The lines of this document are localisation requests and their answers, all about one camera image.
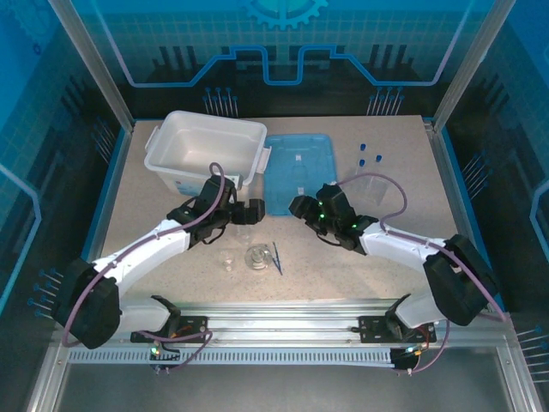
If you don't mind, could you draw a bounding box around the glass conical flask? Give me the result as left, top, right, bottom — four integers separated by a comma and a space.
244, 244, 272, 272

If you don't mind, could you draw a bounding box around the blue plastic bin lid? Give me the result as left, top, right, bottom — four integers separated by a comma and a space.
262, 132, 343, 216

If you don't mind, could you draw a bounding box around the white plastic storage bin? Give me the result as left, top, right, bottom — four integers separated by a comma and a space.
143, 110, 274, 197

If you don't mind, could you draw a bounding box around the clear test tube rack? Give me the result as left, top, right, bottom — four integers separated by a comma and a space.
352, 170, 388, 206

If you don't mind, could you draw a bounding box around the black controller board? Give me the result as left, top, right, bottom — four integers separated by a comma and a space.
148, 341, 184, 374
390, 345, 430, 373

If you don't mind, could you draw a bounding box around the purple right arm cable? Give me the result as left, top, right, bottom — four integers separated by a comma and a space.
336, 173, 510, 375

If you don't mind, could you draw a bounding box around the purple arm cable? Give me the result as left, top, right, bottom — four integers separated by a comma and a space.
62, 161, 227, 375
336, 173, 510, 375

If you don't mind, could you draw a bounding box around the aluminium front frame rail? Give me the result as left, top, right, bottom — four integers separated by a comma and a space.
53, 298, 514, 349

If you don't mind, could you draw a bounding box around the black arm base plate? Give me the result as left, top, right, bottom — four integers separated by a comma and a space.
130, 315, 210, 344
358, 315, 437, 344

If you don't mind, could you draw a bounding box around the aluminium side rail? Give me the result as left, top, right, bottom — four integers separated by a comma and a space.
422, 119, 492, 312

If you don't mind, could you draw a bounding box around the white slotted cable duct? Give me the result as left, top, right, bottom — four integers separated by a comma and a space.
67, 348, 398, 367

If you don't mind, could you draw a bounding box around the aluminium frame post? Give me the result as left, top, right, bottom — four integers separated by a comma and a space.
45, 0, 137, 132
431, 0, 518, 134

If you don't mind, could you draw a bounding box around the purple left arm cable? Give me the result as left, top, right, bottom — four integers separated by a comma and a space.
62, 161, 227, 375

